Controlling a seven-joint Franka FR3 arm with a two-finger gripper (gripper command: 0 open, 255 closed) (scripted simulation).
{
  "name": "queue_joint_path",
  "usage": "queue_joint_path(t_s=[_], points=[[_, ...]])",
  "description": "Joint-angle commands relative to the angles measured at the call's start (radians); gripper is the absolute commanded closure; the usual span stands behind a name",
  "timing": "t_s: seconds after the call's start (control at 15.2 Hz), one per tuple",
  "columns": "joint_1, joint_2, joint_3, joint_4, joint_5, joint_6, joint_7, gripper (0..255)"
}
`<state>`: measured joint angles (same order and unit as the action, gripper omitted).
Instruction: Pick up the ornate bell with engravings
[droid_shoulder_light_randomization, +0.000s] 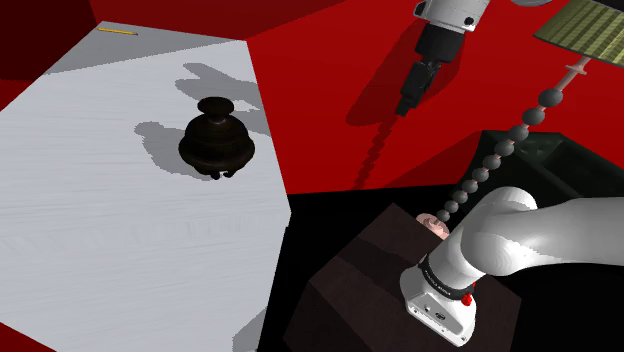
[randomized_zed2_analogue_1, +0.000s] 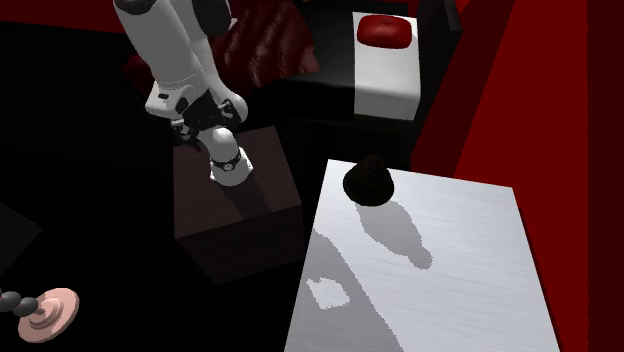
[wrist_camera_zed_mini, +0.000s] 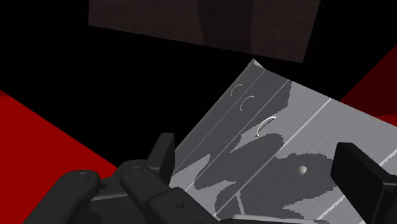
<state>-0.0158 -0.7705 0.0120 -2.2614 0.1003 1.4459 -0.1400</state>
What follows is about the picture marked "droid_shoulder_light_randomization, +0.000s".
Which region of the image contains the beaded floor lamp, olive shade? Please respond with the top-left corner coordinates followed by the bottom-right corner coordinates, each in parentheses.
top-left (415, 0), bottom-right (624, 241)

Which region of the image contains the dark green box furniture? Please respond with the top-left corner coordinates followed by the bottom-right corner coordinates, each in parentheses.
top-left (450, 128), bottom-right (624, 208)

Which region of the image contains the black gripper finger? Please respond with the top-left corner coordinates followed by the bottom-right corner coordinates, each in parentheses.
top-left (395, 60), bottom-right (440, 118)

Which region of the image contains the black lidded urn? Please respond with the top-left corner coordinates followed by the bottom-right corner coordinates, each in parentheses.
top-left (177, 96), bottom-right (257, 182)

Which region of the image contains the dark brown robot stand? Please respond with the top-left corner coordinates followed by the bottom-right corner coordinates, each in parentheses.
top-left (282, 202), bottom-right (523, 352)

